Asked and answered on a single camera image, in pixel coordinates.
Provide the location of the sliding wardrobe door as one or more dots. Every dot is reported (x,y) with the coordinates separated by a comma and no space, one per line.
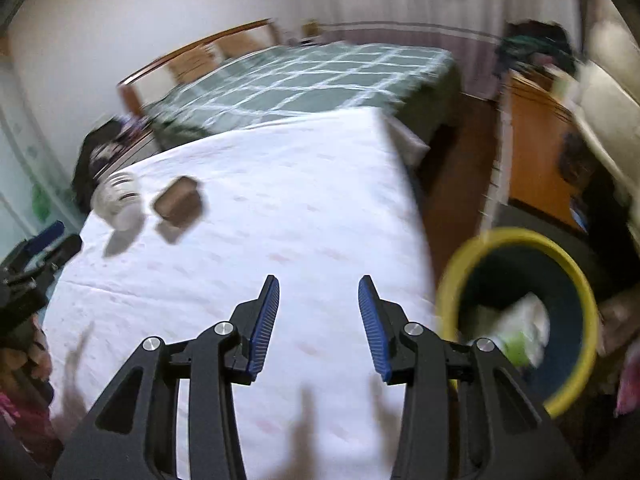
(34,190)

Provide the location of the brown pillow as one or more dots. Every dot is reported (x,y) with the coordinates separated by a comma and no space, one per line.
(192,65)
(239,44)

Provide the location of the right brown pillow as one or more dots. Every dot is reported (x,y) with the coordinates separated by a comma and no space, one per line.
(239,44)

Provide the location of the yellow rimmed trash bin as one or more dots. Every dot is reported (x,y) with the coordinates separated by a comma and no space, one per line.
(525,293)

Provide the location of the bed with green quilt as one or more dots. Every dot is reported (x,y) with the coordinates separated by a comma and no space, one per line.
(419,86)

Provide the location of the white dotted table cloth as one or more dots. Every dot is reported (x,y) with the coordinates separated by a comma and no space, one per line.
(318,201)

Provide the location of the orange wooden cabinet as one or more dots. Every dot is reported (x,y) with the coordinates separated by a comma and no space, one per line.
(531,129)

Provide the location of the clothes pile on cabinet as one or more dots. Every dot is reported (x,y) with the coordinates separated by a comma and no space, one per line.
(521,41)

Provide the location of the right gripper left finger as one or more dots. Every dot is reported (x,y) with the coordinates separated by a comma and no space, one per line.
(130,432)

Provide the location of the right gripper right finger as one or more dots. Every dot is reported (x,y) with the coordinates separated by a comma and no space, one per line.
(467,412)

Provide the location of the left brown pillow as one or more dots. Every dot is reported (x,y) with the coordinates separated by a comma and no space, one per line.
(192,65)

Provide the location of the yellow tissue box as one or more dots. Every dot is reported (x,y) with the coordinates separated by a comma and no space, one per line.
(311,29)

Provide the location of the striped pink curtain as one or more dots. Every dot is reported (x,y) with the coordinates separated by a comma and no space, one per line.
(470,29)

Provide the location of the cream puffer jacket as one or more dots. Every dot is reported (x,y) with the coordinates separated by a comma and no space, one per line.
(604,99)

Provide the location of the white printed paper cup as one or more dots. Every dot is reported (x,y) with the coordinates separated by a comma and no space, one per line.
(117,201)

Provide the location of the pile of dark clothes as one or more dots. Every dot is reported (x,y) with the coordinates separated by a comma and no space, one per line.
(100,148)

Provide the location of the green plastic wrapper bag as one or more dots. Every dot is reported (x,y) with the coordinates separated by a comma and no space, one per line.
(521,331)

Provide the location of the brown small container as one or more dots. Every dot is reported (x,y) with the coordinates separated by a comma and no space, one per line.
(180,203)

